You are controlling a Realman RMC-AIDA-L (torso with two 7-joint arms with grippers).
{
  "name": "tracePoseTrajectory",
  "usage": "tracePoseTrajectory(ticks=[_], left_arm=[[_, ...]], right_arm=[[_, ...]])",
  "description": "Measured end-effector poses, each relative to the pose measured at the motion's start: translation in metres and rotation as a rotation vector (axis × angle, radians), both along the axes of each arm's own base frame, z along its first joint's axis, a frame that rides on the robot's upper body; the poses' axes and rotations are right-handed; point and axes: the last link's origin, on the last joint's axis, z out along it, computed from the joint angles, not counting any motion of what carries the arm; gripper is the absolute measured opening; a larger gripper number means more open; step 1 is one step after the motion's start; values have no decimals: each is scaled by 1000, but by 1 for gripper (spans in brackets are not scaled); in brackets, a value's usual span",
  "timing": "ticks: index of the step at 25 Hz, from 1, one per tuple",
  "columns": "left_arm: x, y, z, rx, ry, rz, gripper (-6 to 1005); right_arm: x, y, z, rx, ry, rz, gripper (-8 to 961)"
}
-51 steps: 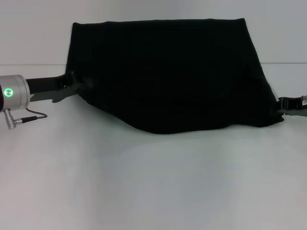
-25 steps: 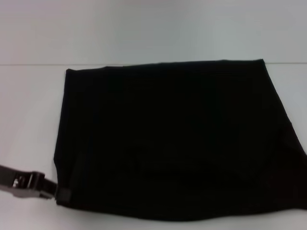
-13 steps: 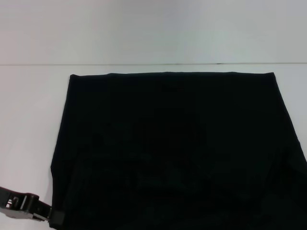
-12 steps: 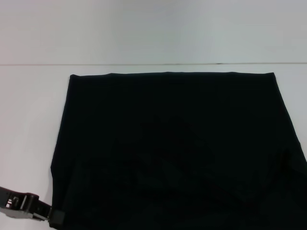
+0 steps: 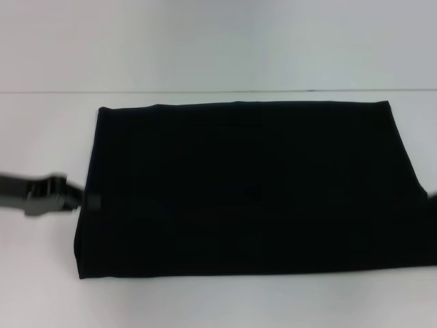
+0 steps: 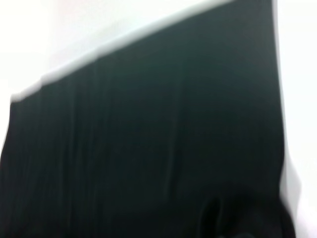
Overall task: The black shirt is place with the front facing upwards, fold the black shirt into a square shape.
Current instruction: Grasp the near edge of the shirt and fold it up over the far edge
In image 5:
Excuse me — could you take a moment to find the black t-shirt with FREE print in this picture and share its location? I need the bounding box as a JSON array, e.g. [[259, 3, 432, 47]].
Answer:
[[73, 100, 437, 281]]

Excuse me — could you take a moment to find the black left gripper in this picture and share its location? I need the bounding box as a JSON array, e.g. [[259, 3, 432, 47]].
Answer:
[[0, 173, 102, 217]]

